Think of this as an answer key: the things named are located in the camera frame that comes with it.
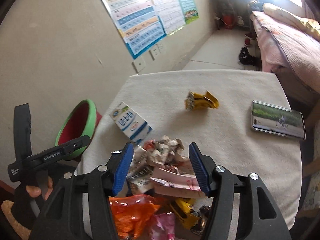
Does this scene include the smartphone with lit screen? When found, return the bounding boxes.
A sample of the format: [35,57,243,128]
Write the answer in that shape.
[251,100,306,140]

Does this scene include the white table cloth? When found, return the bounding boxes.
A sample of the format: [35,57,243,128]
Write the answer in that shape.
[76,69,302,228]

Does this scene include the black shoes on floor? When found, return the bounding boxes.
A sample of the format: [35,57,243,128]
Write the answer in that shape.
[238,47,259,67]

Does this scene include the left hand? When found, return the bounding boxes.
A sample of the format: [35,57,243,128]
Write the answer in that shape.
[25,177,53,200]

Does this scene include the pink white torn carton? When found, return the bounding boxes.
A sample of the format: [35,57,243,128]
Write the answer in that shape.
[150,160,205,199]

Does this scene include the small yellow snack wrapper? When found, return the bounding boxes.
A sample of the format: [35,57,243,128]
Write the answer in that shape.
[185,91,220,111]

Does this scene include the white wall socket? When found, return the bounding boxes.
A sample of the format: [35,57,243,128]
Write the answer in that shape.
[149,42,166,61]

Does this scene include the pink plastic wrapper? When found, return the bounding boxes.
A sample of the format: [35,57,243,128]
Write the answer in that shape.
[149,212,175,240]

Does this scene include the orange plastic bag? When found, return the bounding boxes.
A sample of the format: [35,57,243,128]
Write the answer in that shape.
[109,194,163,239]

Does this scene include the yellow floral quilt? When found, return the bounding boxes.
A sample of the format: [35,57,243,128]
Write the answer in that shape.
[263,3,320,41]

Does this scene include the blue pinyin wall poster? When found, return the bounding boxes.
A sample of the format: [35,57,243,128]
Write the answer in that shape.
[101,0,166,59]

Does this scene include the blue white milk carton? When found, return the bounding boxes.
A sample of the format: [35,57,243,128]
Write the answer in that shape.
[110,102,152,145]

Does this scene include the green bordered wall poster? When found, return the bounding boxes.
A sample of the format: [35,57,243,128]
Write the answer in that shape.
[179,0,199,24]

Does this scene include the printed paper ball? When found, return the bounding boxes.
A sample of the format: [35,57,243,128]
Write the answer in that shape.
[143,135,189,167]

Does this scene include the white wall switch plate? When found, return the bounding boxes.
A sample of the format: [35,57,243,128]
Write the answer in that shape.
[132,56,146,74]

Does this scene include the yellow black snack bag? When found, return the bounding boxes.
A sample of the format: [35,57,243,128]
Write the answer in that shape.
[170,198,200,230]

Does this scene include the red bucket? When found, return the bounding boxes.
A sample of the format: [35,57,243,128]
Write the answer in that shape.
[222,14,236,29]

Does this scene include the green red plastic basin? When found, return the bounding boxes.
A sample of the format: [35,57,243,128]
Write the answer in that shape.
[55,99,102,146]

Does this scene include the pink bed blanket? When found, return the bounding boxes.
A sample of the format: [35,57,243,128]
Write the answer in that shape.
[251,11,319,93]

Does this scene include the white chart wall poster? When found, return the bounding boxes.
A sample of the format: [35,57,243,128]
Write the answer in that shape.
[152,0,185,36]

